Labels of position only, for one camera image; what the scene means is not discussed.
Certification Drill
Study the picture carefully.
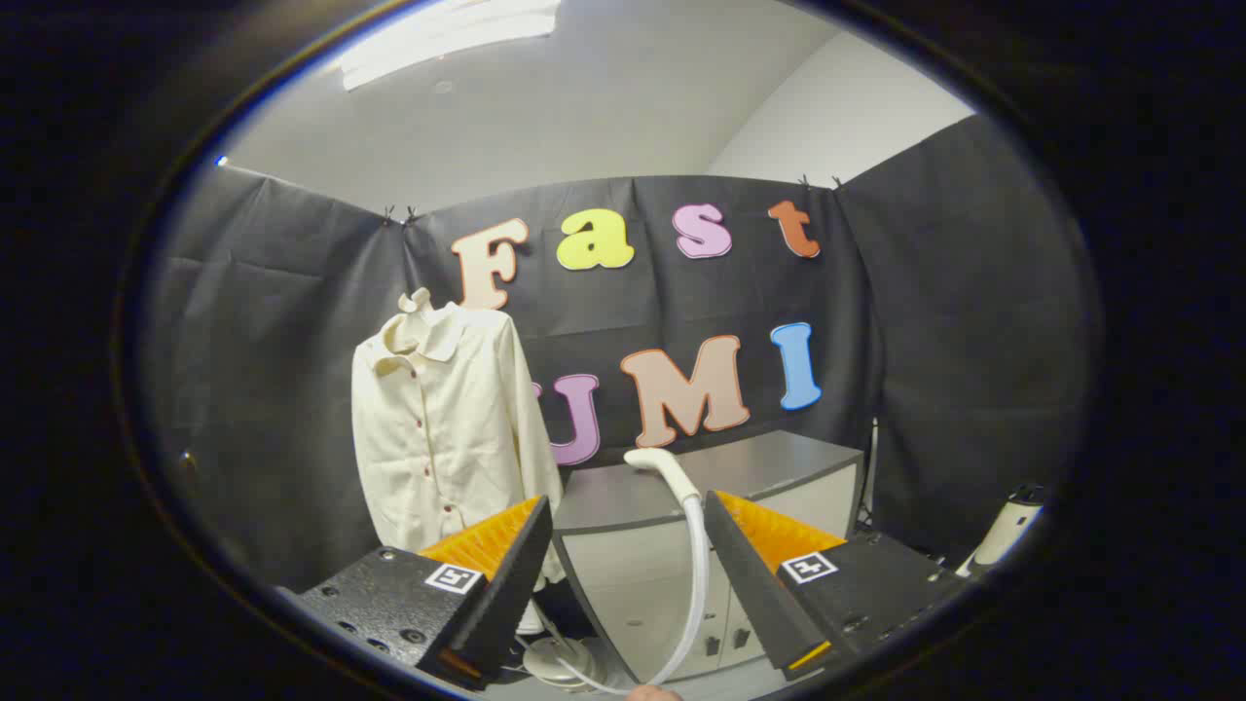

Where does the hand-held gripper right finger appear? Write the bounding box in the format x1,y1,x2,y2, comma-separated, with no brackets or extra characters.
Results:
703,490,974,683

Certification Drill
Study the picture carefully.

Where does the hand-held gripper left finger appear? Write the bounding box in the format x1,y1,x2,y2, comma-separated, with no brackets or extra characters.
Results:
277,495,556,692

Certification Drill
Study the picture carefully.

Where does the white garment steamer head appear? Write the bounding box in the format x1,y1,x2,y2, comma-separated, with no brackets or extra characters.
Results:
555,447,710,696

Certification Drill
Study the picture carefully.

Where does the cream button-up shirt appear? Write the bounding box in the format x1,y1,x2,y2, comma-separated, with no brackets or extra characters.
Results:
350,287,566,585

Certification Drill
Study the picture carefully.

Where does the white round floor base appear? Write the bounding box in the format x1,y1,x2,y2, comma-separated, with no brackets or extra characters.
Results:
523,635,606,690

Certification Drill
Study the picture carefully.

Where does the grey and white cabinet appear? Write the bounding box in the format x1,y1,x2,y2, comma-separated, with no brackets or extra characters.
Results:
551,430,865,683

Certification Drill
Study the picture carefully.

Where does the white cylinder with dark cap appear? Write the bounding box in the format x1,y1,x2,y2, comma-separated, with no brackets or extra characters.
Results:
954,484,1047,580

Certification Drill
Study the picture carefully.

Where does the ceiling light panel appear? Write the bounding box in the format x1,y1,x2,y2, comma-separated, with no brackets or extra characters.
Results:
336,0,564,93

